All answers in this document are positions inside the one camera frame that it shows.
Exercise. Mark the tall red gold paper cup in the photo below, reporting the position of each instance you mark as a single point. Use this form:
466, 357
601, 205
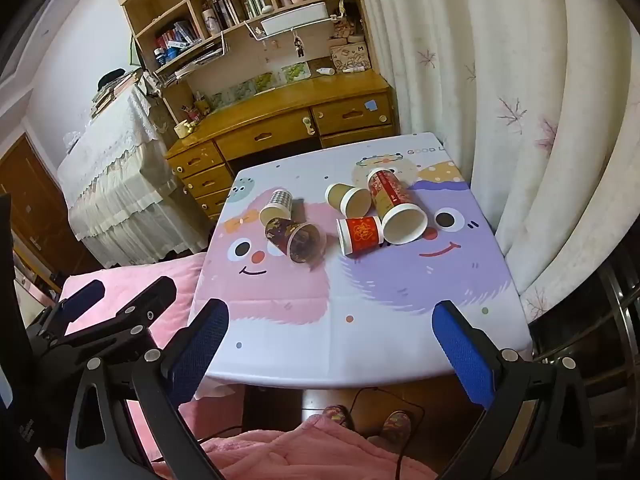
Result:
387, 195

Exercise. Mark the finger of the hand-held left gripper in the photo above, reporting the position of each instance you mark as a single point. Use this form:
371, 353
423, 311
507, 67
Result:
82, 300
145, 305

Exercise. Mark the white floral curtain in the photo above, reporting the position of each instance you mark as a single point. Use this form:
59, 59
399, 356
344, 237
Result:
500, 60

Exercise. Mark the lace-covered cabinet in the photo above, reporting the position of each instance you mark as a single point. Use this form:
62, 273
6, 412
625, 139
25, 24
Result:
115, 180

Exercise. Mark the dark red patterned paper cup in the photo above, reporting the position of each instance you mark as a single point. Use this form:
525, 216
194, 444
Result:
286, 234

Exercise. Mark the pink fleece robe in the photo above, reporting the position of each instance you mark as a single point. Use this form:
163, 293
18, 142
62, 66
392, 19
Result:
300, 452

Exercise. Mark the checkered paper cup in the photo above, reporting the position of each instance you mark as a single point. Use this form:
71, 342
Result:
277, 203

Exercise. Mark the small red paper cup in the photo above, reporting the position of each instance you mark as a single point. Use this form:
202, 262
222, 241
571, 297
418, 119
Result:
362, 234

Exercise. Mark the brown wooden door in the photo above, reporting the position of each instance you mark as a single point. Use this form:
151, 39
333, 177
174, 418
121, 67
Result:
35, 195

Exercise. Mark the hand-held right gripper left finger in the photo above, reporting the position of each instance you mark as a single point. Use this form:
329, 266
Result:
200, 347

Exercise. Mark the brown corrugated paper cup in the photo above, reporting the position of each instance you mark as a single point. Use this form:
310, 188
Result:
340, 195

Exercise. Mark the white storage tray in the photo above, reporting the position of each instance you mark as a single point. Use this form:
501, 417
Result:
294, 17

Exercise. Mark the cartoon printed tablecloth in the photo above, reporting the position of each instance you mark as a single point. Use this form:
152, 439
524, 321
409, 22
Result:
400, 310

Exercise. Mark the patterned slipper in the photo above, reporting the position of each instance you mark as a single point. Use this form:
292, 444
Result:
336, 416
397, 422

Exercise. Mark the white tube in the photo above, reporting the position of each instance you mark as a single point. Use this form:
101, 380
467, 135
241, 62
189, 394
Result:
325, 71

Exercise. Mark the stack of books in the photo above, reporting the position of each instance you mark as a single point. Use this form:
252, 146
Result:
112, 92

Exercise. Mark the wooden desk with drawers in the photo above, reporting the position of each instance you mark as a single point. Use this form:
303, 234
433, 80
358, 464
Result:
280, 105

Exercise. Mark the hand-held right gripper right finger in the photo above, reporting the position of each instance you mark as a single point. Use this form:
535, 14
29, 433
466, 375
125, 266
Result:
462, 355

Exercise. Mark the wooden bookshelf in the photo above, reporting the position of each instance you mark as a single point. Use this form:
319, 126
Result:
150, 10

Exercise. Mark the white cartoon bottle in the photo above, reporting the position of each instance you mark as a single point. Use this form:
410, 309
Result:
212, 20

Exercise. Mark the dark metal frame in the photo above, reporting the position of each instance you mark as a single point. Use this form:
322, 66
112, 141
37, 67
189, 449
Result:
605, 340

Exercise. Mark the beige doodle box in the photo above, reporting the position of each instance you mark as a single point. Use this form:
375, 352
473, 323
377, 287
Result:
350, 56

